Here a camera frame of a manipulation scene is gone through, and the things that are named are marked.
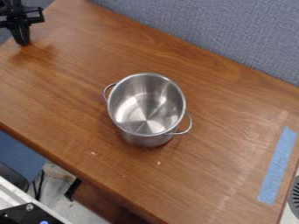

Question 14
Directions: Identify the black device bottom left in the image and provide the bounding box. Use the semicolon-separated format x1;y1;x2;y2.
0;203;64;224

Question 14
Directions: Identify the dark fan grille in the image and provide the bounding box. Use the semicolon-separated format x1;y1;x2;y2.
288;176;299;220

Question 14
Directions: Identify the blue tape strip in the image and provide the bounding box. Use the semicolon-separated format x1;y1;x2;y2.
256;127;298;206

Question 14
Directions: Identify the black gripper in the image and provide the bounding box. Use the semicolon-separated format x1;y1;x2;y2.
0;0;44;46

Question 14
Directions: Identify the stainless steel pot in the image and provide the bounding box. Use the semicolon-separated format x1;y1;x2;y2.
103;72;192;148

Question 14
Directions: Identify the black round chair base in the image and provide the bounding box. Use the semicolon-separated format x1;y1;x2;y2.
0;163;29;192

